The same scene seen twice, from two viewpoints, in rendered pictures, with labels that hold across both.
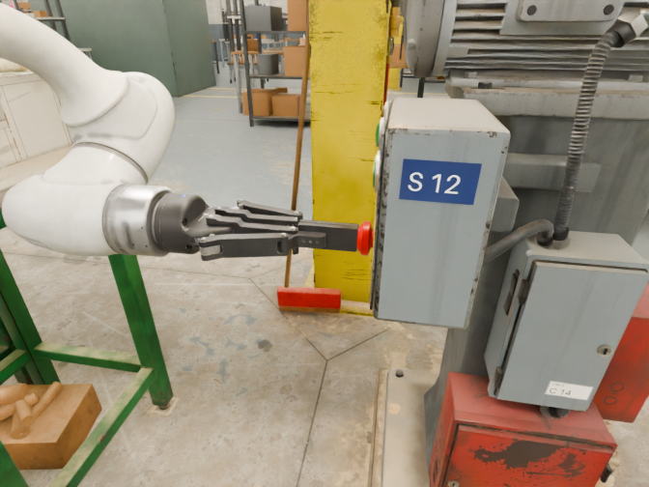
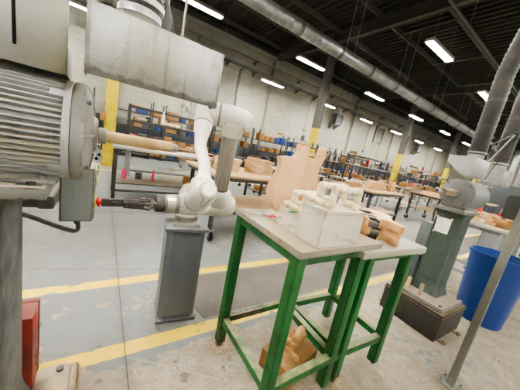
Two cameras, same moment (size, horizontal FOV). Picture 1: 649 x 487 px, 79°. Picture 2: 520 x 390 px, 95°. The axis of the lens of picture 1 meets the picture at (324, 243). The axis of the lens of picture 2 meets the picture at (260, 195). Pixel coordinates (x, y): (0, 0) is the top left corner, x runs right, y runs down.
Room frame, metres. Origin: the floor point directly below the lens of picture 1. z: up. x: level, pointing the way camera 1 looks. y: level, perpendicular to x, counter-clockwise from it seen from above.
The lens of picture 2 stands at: (1.48, -0.25, 1.30)
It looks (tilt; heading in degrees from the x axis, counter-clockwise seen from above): 11 degrees down; 135
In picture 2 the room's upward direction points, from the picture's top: 11 degrees clockwise
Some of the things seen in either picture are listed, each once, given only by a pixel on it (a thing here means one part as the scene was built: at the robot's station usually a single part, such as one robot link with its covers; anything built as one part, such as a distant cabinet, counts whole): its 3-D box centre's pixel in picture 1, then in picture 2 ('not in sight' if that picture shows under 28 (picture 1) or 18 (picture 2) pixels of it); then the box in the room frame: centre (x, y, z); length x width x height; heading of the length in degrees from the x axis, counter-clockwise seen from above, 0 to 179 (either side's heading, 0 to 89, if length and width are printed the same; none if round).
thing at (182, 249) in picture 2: not in sight; (179, 267); (0.02, 0.55, 0.35); 0.28 x 0.28 x 0.70; 72
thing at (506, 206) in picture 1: (481, 184); (51, 194); (0.46, -0.19, 1.02); 0.19 x 0.04 x 0.04; 170
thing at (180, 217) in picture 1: (203, 225); (153, 203); (0.44, 0.15, 0.97); 0.09 x 0.08 x 0.07; 80
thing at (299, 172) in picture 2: not in sight; (295, 179); (0.65, 0.86, 1.17); 0.35 x 0.04 x 0.40; 78
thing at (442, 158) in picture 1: (483, 225); (54, 197); (0.41, -0.18, 0.99); 0.24 x 0.21 x 0.26; 80
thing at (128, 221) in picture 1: (149, 220); (170, 203); (0.45, 0.22, 0.97); 0.09 x 0.06 x 0.09; 170
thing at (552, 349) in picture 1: (580, 243); not in sight; (0.47, -0.35, 0.93); 0.15 x 0.10 x 0.55; 80
